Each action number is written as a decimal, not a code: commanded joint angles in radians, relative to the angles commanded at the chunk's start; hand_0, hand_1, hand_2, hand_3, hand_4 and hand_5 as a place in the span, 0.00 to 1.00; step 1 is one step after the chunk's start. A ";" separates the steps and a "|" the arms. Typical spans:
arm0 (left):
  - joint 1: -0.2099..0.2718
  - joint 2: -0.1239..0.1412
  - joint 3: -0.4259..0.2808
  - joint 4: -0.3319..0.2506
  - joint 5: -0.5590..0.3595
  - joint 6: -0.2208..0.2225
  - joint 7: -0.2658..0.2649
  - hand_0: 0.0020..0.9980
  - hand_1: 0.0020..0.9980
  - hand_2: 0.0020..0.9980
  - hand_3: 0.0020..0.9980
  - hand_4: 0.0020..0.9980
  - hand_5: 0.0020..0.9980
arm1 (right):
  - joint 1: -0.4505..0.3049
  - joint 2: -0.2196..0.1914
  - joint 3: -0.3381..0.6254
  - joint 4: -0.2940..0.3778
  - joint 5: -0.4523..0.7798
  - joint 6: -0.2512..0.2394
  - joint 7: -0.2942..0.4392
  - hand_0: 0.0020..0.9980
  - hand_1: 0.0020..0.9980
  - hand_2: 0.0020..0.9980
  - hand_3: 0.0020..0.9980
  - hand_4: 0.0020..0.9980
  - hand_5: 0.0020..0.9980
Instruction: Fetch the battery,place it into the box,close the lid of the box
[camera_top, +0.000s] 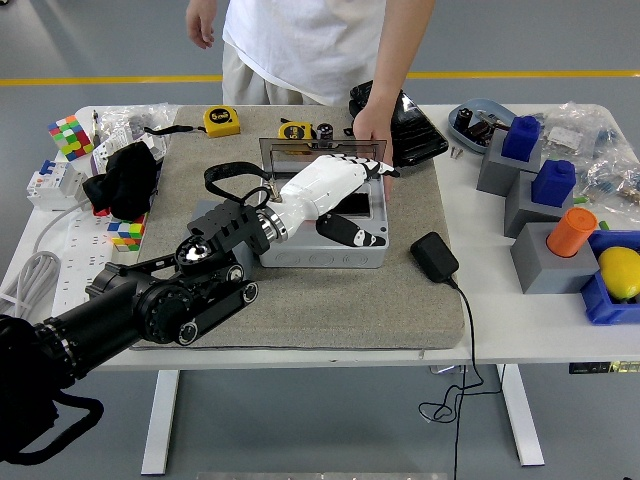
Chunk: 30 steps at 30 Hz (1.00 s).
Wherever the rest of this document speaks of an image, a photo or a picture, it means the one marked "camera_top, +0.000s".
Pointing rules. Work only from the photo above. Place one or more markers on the brown electronic components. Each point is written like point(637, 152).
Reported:
point(480, 131)

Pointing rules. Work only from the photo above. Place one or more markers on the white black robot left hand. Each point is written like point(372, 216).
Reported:
point(320, 182)

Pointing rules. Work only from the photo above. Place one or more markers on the clear bag of components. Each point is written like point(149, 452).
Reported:
point(575, 130)
point(612, 180)

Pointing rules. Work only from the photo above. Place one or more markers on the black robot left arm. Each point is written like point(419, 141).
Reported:
point(125, 305)

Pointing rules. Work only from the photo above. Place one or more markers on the round yellow tape measure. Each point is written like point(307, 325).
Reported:
point(292, 131)

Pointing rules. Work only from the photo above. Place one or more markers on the person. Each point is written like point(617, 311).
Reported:
point(305, 45)

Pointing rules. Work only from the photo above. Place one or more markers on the small colourful puzzle cube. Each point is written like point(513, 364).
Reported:
point(125, 235)

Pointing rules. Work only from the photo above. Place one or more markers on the grey plastic electrical box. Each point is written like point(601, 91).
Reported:
point(320, 257)

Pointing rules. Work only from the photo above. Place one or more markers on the glossy black case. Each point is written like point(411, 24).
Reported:
point(420, 135)

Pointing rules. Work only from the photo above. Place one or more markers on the yellow lemon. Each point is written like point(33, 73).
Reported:
point(620, 272)

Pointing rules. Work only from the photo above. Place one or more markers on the small green piece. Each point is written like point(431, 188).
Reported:
point(581, 200)
point(604, 225)

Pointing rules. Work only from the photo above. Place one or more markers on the person's left hand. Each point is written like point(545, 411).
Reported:
point(375, 125)

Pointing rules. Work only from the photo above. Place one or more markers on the person's right forearm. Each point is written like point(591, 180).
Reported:
point(200, 4)

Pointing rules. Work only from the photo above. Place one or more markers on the blue bottle-shaped block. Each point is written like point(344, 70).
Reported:
point(552, 182)
point(520, 140)

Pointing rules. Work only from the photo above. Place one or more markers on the small black silver capacitor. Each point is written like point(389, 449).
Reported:
point(325, 131)

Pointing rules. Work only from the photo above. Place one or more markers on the clear plastic bag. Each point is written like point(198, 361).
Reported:
point(125, 117)

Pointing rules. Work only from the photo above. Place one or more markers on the blue plastic bin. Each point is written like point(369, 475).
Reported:
point(600, 305)

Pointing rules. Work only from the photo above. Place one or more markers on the white blue circuit breaker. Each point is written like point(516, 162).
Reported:
point(50, 185)

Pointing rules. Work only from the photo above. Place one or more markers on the small red block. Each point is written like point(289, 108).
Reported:
point(101, 212)

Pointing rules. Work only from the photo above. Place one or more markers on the black table control panel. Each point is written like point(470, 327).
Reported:
point(590, 368)

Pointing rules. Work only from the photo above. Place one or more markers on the white table leg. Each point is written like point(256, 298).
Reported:
point(160, 420)
point(520, 415)

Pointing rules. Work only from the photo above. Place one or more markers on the black capacitor in dish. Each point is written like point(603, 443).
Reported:
point(462, 119)

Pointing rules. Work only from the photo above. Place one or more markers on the black cloth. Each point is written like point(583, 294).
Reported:
point(125, 175)

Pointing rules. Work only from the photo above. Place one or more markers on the grey-brown mat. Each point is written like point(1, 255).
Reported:
point(350, 310)

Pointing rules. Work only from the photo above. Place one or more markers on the person's left forearm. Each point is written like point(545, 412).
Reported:
point(397, 55)

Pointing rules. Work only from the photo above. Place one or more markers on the large colourful puzzle cube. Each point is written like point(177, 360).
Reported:
point(70, 137)

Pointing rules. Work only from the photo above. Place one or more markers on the square yellow tape measure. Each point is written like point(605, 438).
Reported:
point(220, 120)

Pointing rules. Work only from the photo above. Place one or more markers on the grey block holder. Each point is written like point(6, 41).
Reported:
point(495, 170)
point(540, 270)
point(520, 210)

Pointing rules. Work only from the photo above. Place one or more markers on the blue-grey oval dish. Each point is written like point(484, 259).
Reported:
point(492, 106)

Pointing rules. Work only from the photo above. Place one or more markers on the black power adapter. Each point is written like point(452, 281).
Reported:
point(434, 255)

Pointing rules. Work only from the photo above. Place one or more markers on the person's right hand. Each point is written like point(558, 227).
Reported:
point(200, 27)

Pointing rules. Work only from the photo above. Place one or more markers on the orange cylinder battery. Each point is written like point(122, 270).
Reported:
point(570, 232)

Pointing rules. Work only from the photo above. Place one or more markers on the silver pen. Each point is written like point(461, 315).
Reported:
point(95, 127)

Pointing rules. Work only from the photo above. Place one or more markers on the smoky transparent box lid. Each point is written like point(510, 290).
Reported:
point(282, 155)

